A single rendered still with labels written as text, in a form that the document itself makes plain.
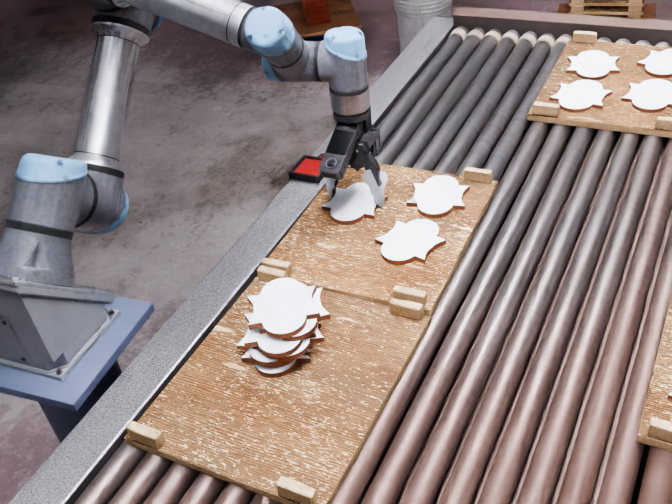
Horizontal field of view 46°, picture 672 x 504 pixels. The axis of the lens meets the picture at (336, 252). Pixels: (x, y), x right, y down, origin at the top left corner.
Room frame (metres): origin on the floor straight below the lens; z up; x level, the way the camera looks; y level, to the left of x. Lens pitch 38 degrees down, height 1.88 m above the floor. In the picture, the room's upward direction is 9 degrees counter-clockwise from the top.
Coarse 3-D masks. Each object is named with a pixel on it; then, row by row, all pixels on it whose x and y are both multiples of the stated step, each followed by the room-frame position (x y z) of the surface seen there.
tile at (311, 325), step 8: (320, 288) 1.01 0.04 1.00; (320, 296) 1.00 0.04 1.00; (320, 304) 0.97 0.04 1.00; (320, 312) 0.96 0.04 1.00; (312, 320) 0.94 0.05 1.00; (320, 320) 0.95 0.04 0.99; (304, 328) 0.92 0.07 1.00; (312, 328) 0.92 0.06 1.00; (296, 336) 0.91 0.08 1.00; (304, 336) 0.91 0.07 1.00
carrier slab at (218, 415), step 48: (240, 336) 1.00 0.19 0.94; (336, 336) 0.96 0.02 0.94; (384, 336) 0.95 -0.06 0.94; (192, 384) 0.91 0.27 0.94; (240, 384) 0.89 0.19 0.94; (288, 384) 0.87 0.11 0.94; (336, 384) 0.86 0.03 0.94; (384, 384) 0.84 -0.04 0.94; (192, 432) 0.81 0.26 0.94; (240, 432) 0.79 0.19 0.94; (288, 432) 0.78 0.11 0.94; (336, 432) 0.76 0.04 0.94; (240, 480) 0.70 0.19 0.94; (336, 480) 0.68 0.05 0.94
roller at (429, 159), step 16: (512, 32) 2.06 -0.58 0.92; (496, 48) 1.99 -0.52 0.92; (512, 48) 2.00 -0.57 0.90; (496, 64) 1.90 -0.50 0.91; (480, 80) 1.82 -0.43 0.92; (464, 96) 1.75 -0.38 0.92; (480, 96) 1.77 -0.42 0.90; (464, 112) 1.68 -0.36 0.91; (448, 128) 1.61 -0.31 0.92; (432, 144) 1.55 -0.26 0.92; (448, 144) 1.57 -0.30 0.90; (432, 160) 1.49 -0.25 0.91; (208, 480) 0.73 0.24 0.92; (192, 496) 0.70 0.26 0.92; (208, 496) 0.70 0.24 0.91
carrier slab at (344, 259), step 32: (320, 192) 1.40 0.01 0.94; (384, 192) 1.36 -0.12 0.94; (480, 192) 1.31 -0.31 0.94; (320, 224) 1.29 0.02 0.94; (352, 224) 1.27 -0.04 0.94; (384, 224) 1.25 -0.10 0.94; (448, 224) 1.22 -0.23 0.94; (288, 256) 1.20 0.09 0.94; (320, 256) 1.19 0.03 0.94; (352, 256) 1.17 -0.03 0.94; (448, 256) 1.13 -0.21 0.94; (352, 288) 1.08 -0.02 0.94; (384, 288) 1.07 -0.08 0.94; (416, 288) 1.05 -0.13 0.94
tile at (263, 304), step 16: (272, 288) 1.02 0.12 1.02; (288, 288) 1.01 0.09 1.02; (304, 288) 1.01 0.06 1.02; (256, 304) 0.99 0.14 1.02; (272, 304) 0.98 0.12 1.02; (288, 304) 0.97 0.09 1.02; (304, 304) 0.97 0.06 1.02; (256, 320) 0.95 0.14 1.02; (272, 320) 0.94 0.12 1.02; (288, 320) 0.94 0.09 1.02; (304, 320) 0.93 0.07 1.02; (272, 336) 0.92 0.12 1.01; (288, 336) 0.91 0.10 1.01
